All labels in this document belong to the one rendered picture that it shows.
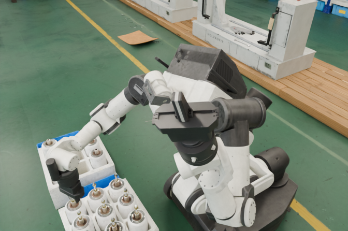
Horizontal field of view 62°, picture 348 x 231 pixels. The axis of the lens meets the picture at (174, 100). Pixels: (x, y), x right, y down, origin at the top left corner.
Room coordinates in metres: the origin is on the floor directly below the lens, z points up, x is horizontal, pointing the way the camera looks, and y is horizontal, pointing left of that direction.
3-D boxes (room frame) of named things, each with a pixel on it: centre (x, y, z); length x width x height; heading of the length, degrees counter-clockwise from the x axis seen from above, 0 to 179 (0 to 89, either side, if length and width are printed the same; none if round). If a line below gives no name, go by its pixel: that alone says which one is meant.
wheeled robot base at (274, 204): (1.06, -0.38, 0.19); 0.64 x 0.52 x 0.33; 121
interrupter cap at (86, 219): (0.81, 0.44, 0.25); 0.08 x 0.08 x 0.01
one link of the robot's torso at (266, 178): (1.08, -0.40, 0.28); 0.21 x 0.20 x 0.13; 121
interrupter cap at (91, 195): (0.98, 0.41, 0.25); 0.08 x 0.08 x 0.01
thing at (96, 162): (1.28, 0.47, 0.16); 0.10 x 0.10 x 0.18
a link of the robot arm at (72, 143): (0.85, 0.44, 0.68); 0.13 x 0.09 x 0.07; 154
